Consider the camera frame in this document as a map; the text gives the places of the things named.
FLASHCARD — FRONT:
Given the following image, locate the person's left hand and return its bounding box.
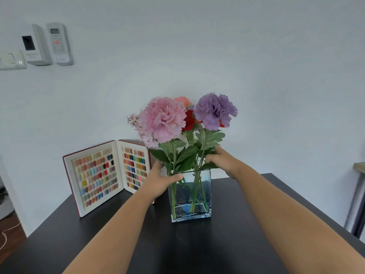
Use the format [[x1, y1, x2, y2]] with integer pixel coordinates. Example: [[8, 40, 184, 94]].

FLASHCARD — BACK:
[[139, 160, 183, 204]]

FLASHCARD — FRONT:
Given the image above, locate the person's right hand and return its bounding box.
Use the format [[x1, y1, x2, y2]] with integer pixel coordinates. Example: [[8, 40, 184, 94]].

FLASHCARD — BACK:
[[205, 145, 246, 180]]

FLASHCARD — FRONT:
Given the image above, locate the square blue glass vase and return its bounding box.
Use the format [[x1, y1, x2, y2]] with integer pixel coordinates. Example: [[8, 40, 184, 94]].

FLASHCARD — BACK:
[[168, 169, 212, 223]]

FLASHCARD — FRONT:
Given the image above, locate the purple carnation flower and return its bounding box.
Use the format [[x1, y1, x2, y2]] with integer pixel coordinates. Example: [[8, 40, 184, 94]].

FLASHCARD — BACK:
[[189, 93, 238, 213]]

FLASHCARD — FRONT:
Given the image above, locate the person's left forearm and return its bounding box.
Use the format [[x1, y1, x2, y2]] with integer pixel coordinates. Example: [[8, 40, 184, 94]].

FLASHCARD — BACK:
[[62, 192, 156, 274]]

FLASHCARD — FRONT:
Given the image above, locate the person's right forearm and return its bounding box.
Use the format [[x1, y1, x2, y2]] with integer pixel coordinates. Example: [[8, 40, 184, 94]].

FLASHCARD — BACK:
[[237, 165, 365, 274]]

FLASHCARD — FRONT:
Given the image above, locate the red flower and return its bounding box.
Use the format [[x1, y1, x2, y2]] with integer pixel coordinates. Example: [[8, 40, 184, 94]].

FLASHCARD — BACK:
[[182, 110, 196, 132]]

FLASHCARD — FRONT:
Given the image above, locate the pale pink blossom sprig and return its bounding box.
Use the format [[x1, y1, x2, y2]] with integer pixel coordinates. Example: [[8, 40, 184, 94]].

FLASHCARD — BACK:
[[127, 113, 159, 148]]

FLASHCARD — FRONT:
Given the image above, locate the pink carnation flower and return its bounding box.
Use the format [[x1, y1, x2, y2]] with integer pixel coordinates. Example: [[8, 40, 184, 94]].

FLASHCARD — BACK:
[[139, 96, 197, 212]]

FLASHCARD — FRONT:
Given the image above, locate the orange flower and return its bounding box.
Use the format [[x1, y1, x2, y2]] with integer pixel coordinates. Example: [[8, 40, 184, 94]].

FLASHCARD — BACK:
[[175, 96, 191, 109]]

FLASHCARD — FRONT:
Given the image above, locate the nail colour swatch book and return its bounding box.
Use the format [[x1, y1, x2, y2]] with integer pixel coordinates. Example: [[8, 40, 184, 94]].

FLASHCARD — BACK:
[[63, 139, 156, 218]]

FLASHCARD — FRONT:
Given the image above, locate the white remote control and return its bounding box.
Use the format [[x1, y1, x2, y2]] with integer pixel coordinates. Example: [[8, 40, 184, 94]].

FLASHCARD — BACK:
[[46, 22, 74, 66]]

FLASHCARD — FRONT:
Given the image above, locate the white cable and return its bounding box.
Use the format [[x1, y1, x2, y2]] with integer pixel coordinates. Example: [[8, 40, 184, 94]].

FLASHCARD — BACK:
[[0, 222, 21, 250]]

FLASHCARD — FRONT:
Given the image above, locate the white wall card holder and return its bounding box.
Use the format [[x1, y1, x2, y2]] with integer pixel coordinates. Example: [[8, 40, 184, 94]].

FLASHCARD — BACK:
[[22, 24, 53, 66]]

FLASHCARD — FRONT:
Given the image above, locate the white wall switch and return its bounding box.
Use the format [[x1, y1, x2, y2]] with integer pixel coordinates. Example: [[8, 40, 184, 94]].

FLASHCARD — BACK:
[[0, 49, 27, 71]]

